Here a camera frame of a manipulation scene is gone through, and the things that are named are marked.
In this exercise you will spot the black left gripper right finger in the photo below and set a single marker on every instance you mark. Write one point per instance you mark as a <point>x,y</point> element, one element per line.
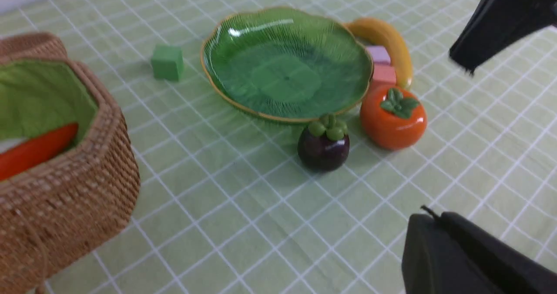
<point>496,25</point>

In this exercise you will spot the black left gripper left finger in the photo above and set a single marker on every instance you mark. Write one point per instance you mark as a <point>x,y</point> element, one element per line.
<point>449,254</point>

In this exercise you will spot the yellow banana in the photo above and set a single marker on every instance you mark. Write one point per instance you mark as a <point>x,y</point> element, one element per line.
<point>382,33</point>

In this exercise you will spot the orange persimmon with green leaf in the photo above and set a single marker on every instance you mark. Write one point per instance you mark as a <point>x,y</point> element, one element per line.
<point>392,117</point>

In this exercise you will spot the dark purple mangosteen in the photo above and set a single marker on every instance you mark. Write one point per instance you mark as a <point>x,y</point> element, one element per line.
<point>324,144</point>

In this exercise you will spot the orange carrot with green leaves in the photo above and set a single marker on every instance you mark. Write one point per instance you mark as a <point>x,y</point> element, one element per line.
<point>18,156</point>

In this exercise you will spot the lilac wooden cube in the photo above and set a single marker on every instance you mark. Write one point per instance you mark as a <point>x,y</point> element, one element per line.
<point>379,55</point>

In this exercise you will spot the pink wooden cube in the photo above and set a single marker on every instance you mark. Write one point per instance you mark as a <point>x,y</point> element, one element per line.
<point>383,75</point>

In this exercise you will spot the green leaf-shaped glass plate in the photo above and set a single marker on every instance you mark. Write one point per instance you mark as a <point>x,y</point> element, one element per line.
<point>286,65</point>

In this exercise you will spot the green wooden cube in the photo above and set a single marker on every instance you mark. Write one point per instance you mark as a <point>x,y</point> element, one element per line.
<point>167,63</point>

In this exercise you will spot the woven wicker basket green lining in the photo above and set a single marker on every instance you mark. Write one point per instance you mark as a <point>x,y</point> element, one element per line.
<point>61,210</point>

